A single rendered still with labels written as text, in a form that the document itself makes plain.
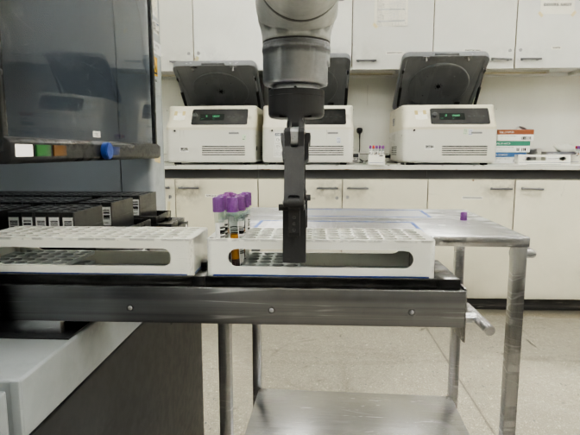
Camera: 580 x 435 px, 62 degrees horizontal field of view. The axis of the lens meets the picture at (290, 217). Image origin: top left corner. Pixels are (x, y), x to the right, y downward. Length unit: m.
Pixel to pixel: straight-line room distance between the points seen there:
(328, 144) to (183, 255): 2.37
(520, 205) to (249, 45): 1.96
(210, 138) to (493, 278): 1.93
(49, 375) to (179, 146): 2.50
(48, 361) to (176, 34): 2.95
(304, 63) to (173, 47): 2.83
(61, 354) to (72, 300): 0.07
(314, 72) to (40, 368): 0.48
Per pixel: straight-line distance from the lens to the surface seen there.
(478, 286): 3.23
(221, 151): 3.01
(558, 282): 3.41
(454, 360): 1.51
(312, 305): 0.63
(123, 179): 1.30
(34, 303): 0.73
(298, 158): 0.60
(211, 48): 3.38
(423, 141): 3.04
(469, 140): 3.10
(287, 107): 0.64
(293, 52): 0.64
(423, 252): 0.65
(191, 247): 0.65
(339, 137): 2.97
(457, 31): 3.45
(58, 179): 1.37
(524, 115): 3.89
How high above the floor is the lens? 0.98
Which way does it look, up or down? 8 degrees down
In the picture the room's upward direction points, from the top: straight up
